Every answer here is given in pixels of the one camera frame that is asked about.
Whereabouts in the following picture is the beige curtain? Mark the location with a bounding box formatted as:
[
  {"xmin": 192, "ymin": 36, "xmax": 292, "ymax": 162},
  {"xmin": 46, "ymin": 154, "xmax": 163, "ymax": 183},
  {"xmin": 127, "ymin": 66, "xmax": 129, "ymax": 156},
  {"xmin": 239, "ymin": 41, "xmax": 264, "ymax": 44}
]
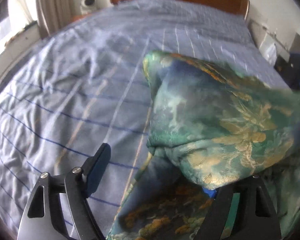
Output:
[{"xmin": 36, "ymin": 0, "xmax": 72, "ymax": 38}]

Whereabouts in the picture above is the light blue checked bedsheet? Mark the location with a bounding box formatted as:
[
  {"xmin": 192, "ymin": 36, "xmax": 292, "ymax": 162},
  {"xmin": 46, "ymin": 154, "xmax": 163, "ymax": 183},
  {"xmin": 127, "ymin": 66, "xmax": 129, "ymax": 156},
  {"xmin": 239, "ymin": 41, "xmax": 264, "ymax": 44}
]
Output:
[{"xmin": 0, "ymin": 0, "xmax": 285, "ymax": 237}]

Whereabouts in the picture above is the dark blue jacket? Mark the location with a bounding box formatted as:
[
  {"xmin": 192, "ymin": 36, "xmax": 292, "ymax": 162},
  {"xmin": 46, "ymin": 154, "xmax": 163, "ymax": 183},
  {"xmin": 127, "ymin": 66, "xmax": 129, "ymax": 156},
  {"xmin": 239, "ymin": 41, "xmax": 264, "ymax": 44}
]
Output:
[{"xmin": 274, "ymin": 53, "xmax": 300, "ymax": 91}]

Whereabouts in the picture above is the green patterned silk garment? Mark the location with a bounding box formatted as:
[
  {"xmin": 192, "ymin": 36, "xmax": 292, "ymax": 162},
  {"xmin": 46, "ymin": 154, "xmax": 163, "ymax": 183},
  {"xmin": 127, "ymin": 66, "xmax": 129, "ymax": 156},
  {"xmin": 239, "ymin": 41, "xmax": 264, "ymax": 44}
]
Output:
[{"xmin": 107, "ymin": 51, "xmax": 300, "ymax": 239}]

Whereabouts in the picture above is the white security camera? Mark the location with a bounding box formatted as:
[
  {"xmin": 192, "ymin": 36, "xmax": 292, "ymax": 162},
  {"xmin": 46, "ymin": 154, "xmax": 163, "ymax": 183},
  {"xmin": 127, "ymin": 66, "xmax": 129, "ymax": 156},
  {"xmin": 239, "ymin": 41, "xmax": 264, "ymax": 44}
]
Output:
[{"xmin": 80, "ymin": 0, "xmax": 97, "ymax": 15}]

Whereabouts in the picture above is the white drawer cabinet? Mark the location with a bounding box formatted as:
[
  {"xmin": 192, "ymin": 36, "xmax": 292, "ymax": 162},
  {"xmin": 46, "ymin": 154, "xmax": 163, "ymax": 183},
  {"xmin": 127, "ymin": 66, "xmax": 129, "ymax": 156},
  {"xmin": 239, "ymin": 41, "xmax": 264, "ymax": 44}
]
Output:
[{"xmin": 0, "ymin": 21, "xmax": 41, "ymax": 83}]

